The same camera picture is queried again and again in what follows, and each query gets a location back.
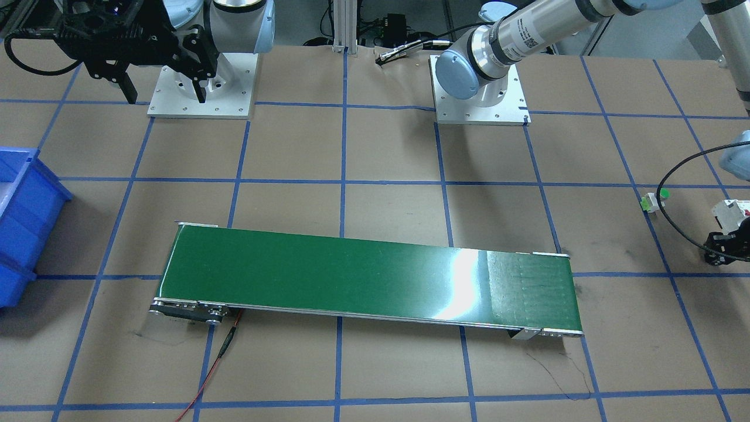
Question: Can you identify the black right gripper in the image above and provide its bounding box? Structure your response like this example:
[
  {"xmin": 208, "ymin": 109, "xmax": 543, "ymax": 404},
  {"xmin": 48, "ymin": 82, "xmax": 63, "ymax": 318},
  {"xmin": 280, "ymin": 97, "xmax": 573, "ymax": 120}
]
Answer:
[{"xmin": 56, "ymin": 1, "xmax": 220, "ymax": 104}]

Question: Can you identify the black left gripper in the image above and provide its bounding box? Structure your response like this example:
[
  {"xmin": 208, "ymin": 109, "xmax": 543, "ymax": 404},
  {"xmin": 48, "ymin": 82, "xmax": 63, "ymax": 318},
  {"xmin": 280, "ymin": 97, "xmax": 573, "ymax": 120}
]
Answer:
[{"xmin": 703, "ymin": 219, "xmax": 749, "ymax": 266}]

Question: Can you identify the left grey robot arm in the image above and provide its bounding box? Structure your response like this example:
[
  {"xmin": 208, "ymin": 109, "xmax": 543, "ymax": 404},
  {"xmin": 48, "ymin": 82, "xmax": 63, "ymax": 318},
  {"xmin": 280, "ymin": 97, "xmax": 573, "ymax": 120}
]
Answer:
[{"xmin": 437, "ymin": 1, "xmax": 748, "ymax": 273}]

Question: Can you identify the red white circuit breaker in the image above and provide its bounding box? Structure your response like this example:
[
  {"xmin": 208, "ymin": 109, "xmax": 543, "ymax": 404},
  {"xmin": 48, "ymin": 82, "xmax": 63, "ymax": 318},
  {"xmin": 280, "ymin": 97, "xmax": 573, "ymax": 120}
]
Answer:
[{"xmin": 711, "ymin": 199, "xmax": 749, "ymax": 235}]

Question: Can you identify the green push button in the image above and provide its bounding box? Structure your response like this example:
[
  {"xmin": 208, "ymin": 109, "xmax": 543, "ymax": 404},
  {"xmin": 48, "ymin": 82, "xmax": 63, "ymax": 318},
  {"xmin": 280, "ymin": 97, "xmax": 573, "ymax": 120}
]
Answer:
[{"xmin": 639, "ymin": 189, "xmax": 671, "ymax": 213}]

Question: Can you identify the blue plastic bin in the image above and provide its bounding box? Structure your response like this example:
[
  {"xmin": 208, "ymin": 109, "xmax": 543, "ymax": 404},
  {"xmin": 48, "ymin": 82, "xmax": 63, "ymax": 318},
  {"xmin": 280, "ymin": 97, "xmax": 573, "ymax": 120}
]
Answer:
[{"xmin": 1, "ymin": 147, "xmax": 73, "ymax": 308}]

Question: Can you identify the green conveyor belt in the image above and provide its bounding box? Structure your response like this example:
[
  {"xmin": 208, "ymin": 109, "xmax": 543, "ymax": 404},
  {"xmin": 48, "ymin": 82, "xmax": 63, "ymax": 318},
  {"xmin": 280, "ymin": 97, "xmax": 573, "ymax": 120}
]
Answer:
[{"xmin": 149, "ymin": 223, "xmax": 583, "ymax": 339}]

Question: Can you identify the thin black wire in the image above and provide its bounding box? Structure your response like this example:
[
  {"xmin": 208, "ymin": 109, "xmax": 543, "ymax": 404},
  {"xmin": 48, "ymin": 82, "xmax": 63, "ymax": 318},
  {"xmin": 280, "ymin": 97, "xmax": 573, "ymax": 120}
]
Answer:
[{"xmin": 527, "ymin": 350, "xmax": 592, "ymax": 400}]

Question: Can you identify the aluminium frame post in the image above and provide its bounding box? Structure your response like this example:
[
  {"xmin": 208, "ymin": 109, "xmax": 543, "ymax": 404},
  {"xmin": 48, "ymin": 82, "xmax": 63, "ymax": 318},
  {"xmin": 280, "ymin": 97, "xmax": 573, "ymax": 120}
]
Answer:
[{"xmin": 332, "ymin": 0, "xmax": 359, "ymax": 55}]

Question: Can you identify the red black conveyor cable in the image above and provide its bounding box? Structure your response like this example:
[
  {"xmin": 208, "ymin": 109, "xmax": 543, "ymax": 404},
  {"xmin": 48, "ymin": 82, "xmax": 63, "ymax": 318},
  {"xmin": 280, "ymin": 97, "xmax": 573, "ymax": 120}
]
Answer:
[{"xmin": 175, "ymin": 309, "xmax": 244, "ymax": 422}]

